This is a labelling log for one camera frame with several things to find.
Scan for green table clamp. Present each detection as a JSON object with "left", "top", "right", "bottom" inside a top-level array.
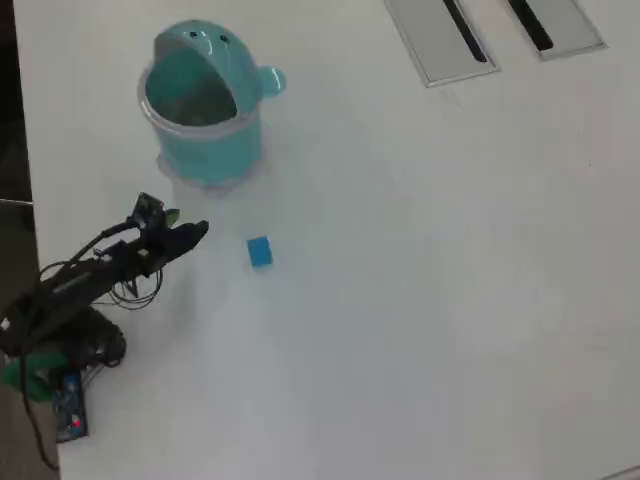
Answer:
[{"left": 0, "top": 349, "right": 69, "bottom": 403}]

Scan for blue lego block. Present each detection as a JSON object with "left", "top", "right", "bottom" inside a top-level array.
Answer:
[{"left": 246, "top": 234, "right": 275, "bottom": 270}]

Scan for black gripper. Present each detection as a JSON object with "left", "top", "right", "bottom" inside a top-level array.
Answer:
[{"left": 117, "top": 207, "right": 210, "bottom": 279}]

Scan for silver table cable hatch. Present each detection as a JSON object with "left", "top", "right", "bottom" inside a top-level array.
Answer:
[
  {"left": 383, "top": 0, "right": 501, "bottom": 89},
  {"left": 504, "top": 0, "right": 609, "bottom": 62}
]

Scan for teal whale-shaped bin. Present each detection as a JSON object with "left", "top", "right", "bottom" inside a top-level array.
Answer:
[{"left": 135, "top": 19, "right": 288, "bottom": 199}]

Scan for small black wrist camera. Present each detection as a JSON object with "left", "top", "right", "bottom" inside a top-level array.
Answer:
[{"left": 130, "top": 192, "right": 166, "bottom": 231}]

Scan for blue controller circuit board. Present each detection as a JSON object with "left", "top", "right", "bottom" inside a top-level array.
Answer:
[{"left": 52, "top": 372, "right": 90, "bottom": 444}]

